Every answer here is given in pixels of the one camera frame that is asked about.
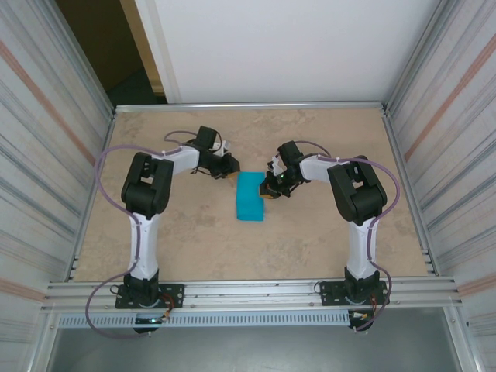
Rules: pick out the blue paper sheet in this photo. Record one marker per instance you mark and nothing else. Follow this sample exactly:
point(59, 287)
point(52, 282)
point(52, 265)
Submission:
point(250, 197)

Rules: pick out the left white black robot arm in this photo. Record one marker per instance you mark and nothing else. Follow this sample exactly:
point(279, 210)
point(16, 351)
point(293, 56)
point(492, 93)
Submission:
point(147, 186)

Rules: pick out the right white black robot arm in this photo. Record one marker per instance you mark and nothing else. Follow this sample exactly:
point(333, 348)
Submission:
point(356, 190)

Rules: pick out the beige door jamb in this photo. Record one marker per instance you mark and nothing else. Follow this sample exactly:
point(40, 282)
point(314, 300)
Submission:
point(141, 38)

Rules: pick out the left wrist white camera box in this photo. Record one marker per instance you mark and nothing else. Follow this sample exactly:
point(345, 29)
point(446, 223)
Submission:
point(221, 149)

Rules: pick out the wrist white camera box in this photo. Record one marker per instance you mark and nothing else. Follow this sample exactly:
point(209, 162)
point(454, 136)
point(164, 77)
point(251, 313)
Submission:
point(276, 166)
point(221, 149)

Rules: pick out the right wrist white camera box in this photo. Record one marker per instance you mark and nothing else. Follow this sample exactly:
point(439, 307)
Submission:
point(276, 166)

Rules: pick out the aluminium table edge rail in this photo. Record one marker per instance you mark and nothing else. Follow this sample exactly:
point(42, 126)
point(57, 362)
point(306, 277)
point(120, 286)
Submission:
point(252, 105)

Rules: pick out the long aluminium mounting rail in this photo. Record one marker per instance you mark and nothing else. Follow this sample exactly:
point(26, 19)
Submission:
point(252, 290)

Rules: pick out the aluminium side frame rail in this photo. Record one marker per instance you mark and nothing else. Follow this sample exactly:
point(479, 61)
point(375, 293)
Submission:
point(393, 131)
point(106, 135)

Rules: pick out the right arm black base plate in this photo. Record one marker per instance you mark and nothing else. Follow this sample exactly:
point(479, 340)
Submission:
point(329, 288)

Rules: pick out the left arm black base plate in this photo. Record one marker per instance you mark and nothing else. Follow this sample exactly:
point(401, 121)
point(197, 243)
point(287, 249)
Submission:
point(174, 290)

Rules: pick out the corrugated translucent enclosure panel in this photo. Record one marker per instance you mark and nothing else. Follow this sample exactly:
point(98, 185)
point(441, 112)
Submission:
point(38, 116)
point(457, 116)

